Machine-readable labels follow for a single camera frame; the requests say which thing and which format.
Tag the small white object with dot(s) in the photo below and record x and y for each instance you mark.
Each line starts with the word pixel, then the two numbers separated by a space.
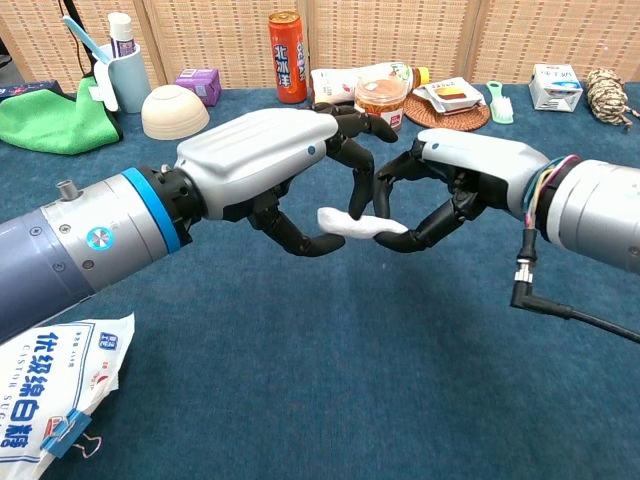
pixel 340 223

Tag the round woven coaster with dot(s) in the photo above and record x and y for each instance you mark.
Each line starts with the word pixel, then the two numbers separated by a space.
pixel 465 120

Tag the light blue cup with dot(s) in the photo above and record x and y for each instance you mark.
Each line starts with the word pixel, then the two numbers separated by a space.
pixel 132 85

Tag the white snack packet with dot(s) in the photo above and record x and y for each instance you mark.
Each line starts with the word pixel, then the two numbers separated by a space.
pixel 450 95

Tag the white sugar bag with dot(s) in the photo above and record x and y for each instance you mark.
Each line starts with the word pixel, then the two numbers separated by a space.
pixel 45 380

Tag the white toothpaste tube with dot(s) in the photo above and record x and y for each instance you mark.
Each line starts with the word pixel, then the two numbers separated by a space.
pixel 120 32

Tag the clear jar red label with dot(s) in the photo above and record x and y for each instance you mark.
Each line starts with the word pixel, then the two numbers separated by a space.
pixel 380 100

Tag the light blue toothbrush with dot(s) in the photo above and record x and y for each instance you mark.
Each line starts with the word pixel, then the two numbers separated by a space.
pixel 85 39

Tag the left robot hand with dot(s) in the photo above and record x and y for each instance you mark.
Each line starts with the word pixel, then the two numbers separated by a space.
pixel 260 150

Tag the black tripod stand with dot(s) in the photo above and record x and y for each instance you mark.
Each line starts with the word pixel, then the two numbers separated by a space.
pixel 67 6

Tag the bamboo folding screen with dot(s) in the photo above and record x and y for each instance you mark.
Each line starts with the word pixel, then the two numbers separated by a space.
pixel 225 40

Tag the small purple box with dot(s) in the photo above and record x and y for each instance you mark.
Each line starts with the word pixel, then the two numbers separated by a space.
pixel 197 86

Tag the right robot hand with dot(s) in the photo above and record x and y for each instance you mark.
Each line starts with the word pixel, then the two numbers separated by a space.
pixel 490 165

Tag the beige upturned bowl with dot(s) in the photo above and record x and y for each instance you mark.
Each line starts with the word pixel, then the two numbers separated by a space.
pixel 175 115

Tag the white drink bottle yellow cap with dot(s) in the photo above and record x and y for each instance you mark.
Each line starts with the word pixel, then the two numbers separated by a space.
pixel 340 82

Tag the bundle of twine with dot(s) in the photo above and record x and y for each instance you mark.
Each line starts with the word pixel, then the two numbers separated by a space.
pixel 607 95

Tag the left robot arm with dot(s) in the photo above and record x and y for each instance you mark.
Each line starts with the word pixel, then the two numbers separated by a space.
pixel 75 250

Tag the green microfibre cloth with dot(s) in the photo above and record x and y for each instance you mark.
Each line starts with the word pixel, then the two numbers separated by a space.
pixel 45 125

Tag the dark blue printed box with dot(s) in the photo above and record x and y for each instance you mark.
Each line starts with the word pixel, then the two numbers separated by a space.
pixel 30 89

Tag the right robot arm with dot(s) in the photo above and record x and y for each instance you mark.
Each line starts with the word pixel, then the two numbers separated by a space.
pixel 600 210

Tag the blue felt tablecloth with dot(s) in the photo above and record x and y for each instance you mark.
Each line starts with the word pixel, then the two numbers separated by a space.
pixel 300 350

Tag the white blue milk carton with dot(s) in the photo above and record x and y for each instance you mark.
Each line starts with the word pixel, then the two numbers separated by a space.
pixel 555 90

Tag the blue binder clip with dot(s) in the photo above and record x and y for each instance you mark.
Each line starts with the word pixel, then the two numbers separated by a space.
pixel 65 432

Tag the orange drink can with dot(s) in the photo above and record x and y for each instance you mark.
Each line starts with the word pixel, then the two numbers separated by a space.
pixel 287 60

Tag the green scrubbing brush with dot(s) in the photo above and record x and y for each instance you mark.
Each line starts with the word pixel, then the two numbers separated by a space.
pixel 501 107

